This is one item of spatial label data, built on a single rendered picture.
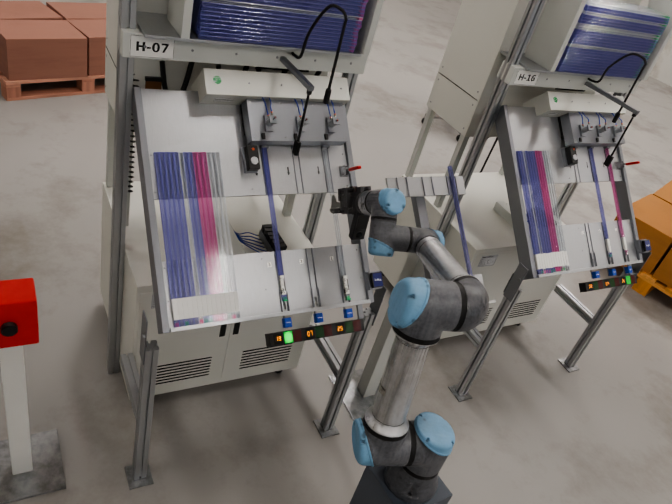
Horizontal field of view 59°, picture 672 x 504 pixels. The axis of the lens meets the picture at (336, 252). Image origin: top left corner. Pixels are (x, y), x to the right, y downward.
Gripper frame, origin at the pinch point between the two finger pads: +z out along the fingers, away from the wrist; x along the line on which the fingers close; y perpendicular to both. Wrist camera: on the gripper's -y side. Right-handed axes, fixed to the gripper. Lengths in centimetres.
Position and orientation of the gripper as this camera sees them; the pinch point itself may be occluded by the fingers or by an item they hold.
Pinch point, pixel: (335, 211)
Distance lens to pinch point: 198.6
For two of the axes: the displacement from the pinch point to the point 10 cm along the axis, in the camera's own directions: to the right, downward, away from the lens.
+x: -8.7, 0.8, -4.8
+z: -4.9, -0.3, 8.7
